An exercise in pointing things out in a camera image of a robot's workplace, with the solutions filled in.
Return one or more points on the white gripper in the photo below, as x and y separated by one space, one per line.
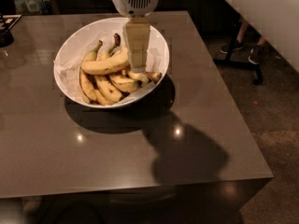
136 2

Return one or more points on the long top yellow banana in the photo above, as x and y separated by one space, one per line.
110 65

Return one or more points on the dark-stemmed back banana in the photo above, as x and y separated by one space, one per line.
117 42

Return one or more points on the small right banana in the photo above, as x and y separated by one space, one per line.
142 77

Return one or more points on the rightmost banana end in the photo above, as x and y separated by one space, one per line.
154 76

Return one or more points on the short bruised banana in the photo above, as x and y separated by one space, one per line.
124 84

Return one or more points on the middle spotted banana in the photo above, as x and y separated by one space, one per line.
108 89

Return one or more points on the left green-tipped banana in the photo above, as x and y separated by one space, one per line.
87 89

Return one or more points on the white bowl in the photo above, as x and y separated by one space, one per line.
78 38

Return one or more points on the bottom yellow banana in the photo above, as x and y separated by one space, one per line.
101 99

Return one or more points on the bottles on shelf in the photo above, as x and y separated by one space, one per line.
33 7

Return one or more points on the person right shoe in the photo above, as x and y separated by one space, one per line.
256 54

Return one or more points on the black rack at left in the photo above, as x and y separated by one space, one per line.
6 37

